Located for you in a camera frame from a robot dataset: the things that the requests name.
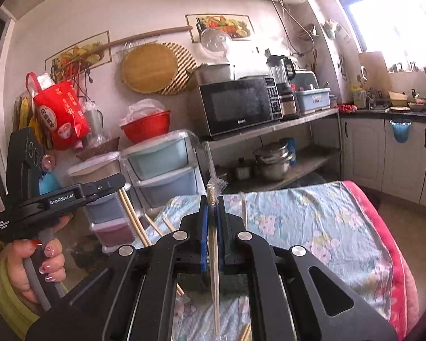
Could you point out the grey cooker pot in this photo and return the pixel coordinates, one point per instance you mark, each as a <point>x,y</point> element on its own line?
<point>213,74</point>

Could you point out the blue hanging bag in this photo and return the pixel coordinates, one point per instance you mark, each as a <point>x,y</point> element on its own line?
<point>49,182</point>

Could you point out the yellow hanging cloth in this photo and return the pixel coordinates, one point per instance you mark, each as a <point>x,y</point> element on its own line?
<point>25,113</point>

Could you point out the green wall holder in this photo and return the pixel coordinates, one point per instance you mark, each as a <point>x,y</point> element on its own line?
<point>331,30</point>

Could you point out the red plastic basin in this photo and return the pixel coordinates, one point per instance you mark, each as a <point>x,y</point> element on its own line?
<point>145,128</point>

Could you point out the round ribbed mat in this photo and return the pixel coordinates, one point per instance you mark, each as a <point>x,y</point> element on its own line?
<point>186,67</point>

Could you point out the plastic-wrapped chopstick pair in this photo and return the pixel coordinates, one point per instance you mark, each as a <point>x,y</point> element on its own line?
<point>135,218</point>
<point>214,273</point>

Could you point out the group of wooden chopsticks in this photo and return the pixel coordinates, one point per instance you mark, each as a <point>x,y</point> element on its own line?
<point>244,213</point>

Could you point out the round bamboo board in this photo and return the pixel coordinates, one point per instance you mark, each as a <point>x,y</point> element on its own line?
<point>149,69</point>

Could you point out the yellow container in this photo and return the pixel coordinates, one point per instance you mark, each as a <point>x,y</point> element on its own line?
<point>359,97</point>

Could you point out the dark kitchen countertop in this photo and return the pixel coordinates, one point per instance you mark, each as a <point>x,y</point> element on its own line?
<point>376,113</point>

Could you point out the stacked steel pots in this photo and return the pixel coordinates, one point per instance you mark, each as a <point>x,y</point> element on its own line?
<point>273,163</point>

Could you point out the brown woven tray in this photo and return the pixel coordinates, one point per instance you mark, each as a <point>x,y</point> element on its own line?
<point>99,148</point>

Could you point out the light blue drawer unit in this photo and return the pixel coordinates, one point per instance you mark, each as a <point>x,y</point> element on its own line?
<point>159,163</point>

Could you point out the metal shelf table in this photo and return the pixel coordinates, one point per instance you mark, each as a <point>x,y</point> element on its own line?
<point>305,119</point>

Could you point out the clear dome cover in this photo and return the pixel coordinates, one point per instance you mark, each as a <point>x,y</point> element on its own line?
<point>216,42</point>

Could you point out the red shopping bag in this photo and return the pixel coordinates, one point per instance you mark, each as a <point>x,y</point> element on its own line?
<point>60,113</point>

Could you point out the person's left hand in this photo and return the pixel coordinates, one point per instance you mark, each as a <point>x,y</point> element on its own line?
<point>55,259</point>

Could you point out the wrapped steel cup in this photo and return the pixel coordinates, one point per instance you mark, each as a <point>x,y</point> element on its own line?
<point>92,120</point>

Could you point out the black blender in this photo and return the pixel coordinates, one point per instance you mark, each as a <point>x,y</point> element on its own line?
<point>280,78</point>

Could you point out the long wooden rolling pin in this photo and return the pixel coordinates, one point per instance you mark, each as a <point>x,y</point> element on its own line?
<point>138,37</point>

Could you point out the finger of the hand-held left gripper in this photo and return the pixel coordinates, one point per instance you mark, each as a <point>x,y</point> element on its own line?
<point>103,186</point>

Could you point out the grey bread box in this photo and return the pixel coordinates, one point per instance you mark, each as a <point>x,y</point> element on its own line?
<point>307,80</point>

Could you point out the wooden cutting board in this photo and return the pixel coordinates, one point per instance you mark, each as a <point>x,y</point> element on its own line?
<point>372,74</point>

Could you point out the printed light blue blanket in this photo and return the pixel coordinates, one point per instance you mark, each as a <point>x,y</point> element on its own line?
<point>305,227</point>

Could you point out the pink red blanket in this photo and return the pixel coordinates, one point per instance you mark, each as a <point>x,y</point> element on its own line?
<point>394,255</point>

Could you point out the blue dish rack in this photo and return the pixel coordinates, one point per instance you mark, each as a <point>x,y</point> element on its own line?
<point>312,100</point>

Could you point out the red packet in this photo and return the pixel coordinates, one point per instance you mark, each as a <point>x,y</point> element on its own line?
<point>345,107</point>

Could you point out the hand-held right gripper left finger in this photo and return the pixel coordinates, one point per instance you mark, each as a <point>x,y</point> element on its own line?
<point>204,227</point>

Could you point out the black microwave oven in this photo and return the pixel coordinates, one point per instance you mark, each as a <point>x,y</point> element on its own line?
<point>238,104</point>

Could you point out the white plastic bag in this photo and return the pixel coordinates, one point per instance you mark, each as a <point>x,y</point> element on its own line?
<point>143,110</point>

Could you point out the person's left forearm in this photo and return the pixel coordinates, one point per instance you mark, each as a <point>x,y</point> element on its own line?
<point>7,312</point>

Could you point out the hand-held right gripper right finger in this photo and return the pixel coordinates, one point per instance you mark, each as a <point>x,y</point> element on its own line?
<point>222,227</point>

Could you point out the hanging metal strainer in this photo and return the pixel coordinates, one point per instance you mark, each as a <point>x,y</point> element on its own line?
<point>307,32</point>

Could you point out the white kitchen cabinets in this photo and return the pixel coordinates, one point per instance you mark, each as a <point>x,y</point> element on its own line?
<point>365,156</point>

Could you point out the fruit wall poster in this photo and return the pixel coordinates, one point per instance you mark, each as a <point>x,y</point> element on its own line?
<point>78,53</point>
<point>227,26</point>

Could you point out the drawer unit with pink drawer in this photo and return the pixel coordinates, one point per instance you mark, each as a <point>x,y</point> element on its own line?
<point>103,216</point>

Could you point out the kitchen window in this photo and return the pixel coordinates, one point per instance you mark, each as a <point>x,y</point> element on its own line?
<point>394,17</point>

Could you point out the blue hanging bin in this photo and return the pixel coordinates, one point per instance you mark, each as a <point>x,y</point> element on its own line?
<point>401,131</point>

